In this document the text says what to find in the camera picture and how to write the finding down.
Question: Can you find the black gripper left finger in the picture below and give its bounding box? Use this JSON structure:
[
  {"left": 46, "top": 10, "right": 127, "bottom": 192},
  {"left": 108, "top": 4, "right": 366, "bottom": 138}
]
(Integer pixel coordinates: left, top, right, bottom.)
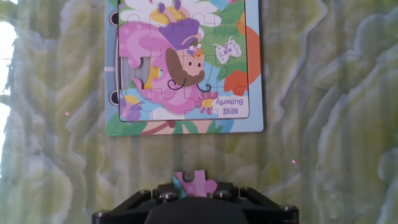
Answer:
[{"left": 91, "top": 182, "right": 182, "bottom": 224}]

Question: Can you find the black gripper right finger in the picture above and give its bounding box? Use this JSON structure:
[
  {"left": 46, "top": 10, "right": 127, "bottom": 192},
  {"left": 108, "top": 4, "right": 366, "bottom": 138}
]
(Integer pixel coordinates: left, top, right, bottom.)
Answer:
[{"left": 211, "top": 182, "right": 300, "bottom": 224}]

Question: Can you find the green marble pattern mat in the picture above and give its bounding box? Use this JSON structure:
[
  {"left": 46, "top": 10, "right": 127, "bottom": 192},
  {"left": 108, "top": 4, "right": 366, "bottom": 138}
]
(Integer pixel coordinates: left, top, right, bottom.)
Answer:
[{"left": 0, "top": 0, "right": 398, "bottom": 224}]

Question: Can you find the pink puzzle piece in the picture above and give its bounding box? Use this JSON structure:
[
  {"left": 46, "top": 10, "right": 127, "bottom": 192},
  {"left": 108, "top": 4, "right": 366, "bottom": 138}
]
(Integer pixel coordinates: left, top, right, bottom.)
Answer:
[{"left": 172, "top": 169, "right": 218, "bottom": 199}]

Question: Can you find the butterfly girl puzzle board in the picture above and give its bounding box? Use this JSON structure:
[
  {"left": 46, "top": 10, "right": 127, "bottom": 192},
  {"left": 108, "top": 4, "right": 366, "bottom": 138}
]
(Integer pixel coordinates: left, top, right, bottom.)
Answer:
[{"left": 104, "top": 0, "right": 264, "bottom": 137}]

